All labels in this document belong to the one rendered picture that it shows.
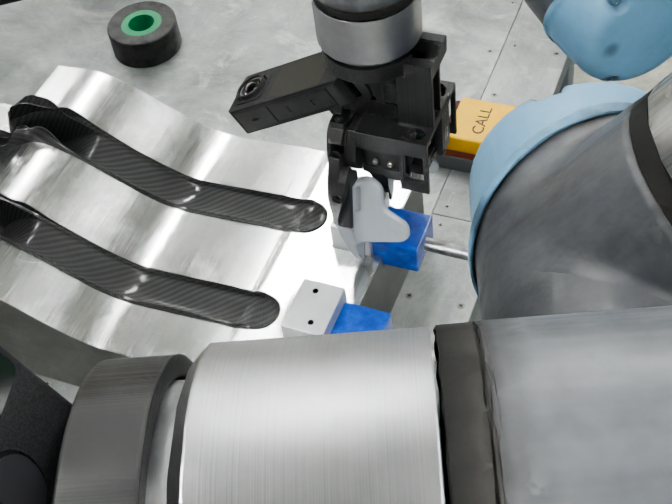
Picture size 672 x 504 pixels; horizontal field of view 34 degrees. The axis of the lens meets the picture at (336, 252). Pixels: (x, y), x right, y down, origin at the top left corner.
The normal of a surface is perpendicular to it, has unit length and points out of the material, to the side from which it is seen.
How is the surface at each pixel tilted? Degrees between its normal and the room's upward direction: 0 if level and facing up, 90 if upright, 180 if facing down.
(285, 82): 28
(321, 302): 0
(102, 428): 11
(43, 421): 61
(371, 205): 77
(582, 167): 49
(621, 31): 91
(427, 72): 90
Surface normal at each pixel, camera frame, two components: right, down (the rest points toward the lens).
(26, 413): 0.82, -0.41
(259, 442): -0.11, -0.65
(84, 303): 0.24, -0.51
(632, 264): -0.58, 0.25
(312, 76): -0.55, -0.63
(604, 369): -0.11, -0.80
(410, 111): -0.37, 0.74
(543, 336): -0.11, -0.93
